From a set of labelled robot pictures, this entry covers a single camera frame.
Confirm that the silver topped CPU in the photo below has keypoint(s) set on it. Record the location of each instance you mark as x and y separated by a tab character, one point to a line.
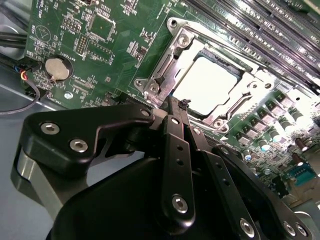
207	85

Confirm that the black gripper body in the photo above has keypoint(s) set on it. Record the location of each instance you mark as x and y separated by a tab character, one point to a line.
112	207

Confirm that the metal socket cover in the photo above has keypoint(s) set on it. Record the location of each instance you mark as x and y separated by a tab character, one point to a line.
176	70

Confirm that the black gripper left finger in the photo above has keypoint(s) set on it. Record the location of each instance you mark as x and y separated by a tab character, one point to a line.
105	117

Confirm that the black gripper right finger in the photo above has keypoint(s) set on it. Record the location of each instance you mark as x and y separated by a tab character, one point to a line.
220	172

